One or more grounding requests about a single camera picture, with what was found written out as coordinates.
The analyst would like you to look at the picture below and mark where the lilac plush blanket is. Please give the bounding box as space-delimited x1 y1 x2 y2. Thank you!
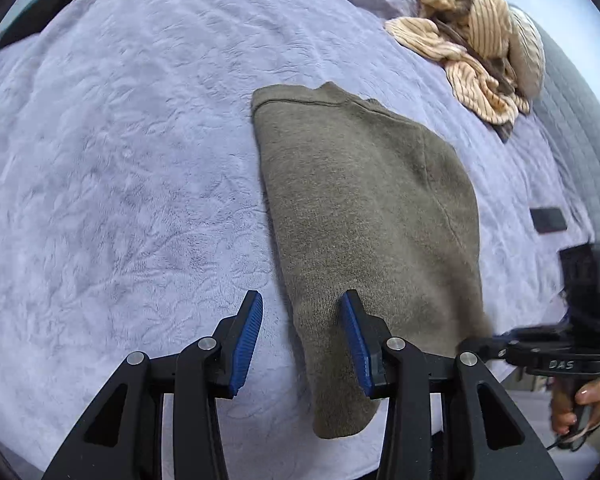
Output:
0 0 596 480

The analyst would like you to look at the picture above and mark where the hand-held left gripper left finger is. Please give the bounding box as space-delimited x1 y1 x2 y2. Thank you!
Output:
42 290 264 480

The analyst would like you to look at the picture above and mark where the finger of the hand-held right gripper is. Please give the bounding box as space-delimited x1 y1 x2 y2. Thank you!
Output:
456 328 523 362

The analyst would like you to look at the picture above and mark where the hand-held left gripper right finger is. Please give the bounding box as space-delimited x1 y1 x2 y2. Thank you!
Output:
341 289 564 480

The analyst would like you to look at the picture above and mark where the black phone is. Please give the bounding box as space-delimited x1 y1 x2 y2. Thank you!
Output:
530 206 568 234

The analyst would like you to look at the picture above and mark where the olive brown knit sweater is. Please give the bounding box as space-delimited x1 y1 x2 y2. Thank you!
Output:
251 81 496 440

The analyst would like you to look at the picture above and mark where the beige striped knit garment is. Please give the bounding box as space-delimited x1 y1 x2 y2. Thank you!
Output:
384 0 531 142

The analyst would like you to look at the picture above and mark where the grey quilted headboard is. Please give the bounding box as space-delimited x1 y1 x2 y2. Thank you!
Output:
525 22 600 251

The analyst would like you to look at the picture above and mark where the black padded bed edge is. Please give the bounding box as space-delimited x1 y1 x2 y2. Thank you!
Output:
0 0 88 52

